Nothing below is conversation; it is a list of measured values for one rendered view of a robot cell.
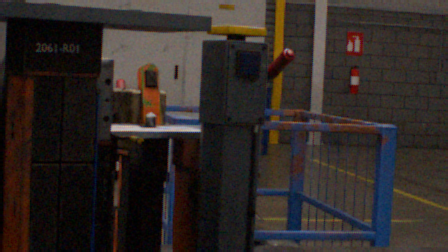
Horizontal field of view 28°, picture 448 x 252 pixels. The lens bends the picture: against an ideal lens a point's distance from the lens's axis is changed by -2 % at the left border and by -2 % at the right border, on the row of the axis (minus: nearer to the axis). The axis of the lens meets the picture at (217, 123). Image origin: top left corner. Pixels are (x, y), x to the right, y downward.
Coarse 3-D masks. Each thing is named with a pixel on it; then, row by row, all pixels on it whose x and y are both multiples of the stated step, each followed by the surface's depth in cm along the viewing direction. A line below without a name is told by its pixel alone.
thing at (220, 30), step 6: (216, 30) 124; (222, 30) 123; (228, 30) 121; (234, 30) 122; (240, 30) 122; (246, 30) 123; (252, 30) 123; (258, 30) 124; (264, 30) 124; (228, 36) 125; (234, 36) 124; (240, 36) 124; (246, 36) 126; (252, 36) 125; (258, 36) 125
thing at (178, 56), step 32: (32, 0) 891; (64, 0) 896; (96, 0) 902; (128, 0) 908; (160, 0) 913; (192, 0) 919; (224, 0) 925; (256, 0) 931; (128, 32) 909; (192, 32) 921; (128, 64) 911; (160, 64) 917; (192, 64) 923; (192, 96) 925
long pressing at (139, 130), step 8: (112, 128) 144; (120, 128) 144; (128, 128) 145; (136, 128) 146; (144, 128) 147; (152, 128) 148; (160, 128) 149; (168, 128) 156; (176, 128) 157; (184, 128) 158; (192, 128) 162; (200, 128) 160; (136, 136) 146; (144, 136) 146; (152, 136) 147; (160, 136) 148; (168, 136) 148; (176, 136) 149; (184, 136) 150; (192, 136) 151
